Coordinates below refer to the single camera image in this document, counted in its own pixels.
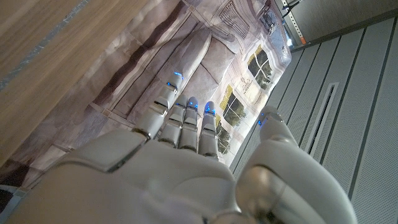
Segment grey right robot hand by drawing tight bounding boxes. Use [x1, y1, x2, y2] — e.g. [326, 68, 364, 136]
[6, 72, 358, 224]

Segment printed sofa backdrop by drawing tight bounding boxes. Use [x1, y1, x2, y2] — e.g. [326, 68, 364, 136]
[0, 0, 293, 190]

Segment perforated metal rail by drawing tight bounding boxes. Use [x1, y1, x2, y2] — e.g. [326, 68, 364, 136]
[279, 0, 307, 46]

